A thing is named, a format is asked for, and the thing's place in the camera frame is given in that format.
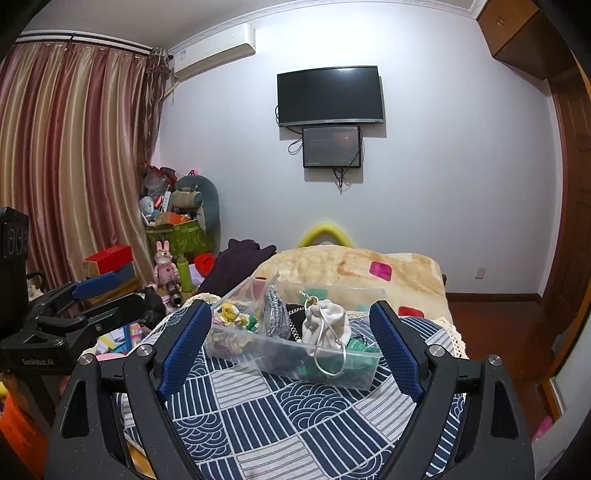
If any pink bunny toy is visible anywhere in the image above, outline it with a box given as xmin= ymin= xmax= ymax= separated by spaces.
xmin=154 ymin=240 xmax=181 ymax=308

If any black wall television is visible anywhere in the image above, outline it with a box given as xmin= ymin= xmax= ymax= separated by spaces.
xmin=277 ymin=65 xmax=385 ymax=127

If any dark purple garment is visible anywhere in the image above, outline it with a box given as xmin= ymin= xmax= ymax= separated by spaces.
xmin=205 ymin=239 xmax=278 ymax=296

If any white curtain track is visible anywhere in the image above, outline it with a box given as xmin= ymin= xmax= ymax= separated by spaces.
xmin=16 ymin=30 xmax=169 ymax=58

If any beige fleece blanket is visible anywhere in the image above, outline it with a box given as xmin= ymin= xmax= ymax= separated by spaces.
xmin=256 ymin=247 xmax=446 ymax=319

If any small black monitor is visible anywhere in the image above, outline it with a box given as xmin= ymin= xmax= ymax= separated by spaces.
xmin=302 ymin=124 xmax=362 ymax=169

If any orange container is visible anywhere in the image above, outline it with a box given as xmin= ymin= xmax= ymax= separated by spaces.
xmin=0 ymin=392 xmax=49 ymax=467

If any clear plastic storage box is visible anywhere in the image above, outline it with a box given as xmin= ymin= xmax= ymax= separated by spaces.
xmin=203 ymin=272 xmax=387 ymax=391

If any yellow plush arc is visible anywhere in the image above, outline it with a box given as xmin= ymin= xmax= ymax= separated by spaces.
xmin=298 ymin=222 xmax=354 ymax=250

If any green storage box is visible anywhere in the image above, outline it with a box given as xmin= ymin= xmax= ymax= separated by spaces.
xmin=145 ymin=217 xmax=213 ymax=259

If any white drawstring pouch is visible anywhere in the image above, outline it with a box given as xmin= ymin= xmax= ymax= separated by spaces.
xmin=301 ymin=298 xmax=352 ymax=377

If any yellow floral scrunchie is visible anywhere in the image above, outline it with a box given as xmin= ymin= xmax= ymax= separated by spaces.
xmin=213 ymin=302 xmax=252 ymax=329

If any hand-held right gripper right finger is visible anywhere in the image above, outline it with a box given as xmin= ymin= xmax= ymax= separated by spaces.
xmin=368 ymin=300 xmax=536 ymax=480

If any wooden wardrobe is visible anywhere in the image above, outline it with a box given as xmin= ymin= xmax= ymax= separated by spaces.
xmin=475 ymin=0 xmax=591 ymax=384

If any blue white patterned cloth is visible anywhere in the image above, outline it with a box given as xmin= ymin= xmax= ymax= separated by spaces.
xmin=117 ymin=305 xmax=467 ymax=480

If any white air conditioner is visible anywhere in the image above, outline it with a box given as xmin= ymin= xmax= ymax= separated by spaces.
xmin=173 ymin=23 xmax=257 ymax=84

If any green bottle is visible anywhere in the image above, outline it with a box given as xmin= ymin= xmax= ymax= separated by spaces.
xmin=178 ymin=256 xmax=194 ymax=292

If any green knitted cloth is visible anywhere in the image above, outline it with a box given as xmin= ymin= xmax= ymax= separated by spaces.
xmin=298 ymin=336 xmax=382 ymax=377

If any pile of toys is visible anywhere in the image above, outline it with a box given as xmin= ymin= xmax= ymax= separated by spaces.
xmin=141 ymin=166 xmax=204 ymax=227

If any striped brown curtain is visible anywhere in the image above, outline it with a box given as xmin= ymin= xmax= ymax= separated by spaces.
xmin=0 ymin=44 xmax=162 ymax=296

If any grey long pillow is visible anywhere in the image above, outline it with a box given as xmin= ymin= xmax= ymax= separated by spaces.
xmin=178 ymin=174 xmax=220 ymax=252

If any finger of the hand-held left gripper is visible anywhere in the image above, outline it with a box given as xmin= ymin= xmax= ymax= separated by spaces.
xmin=30 ymin=271 xmax=122 ymax=324
xmin=2 ymin=293 xmax=151 ymax=352

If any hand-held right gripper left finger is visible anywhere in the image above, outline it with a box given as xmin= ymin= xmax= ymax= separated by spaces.
xmin=44 ymin=299 xmax=214 ymax=480

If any black quilted chain pouch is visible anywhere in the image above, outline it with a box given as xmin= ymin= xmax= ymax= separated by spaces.
xmin=277 ymin=302 xmax=315 ymax=356

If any red box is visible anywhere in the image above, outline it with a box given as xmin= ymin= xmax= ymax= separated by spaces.
xmin=83 ymin=244 xmax=134 ymax=275

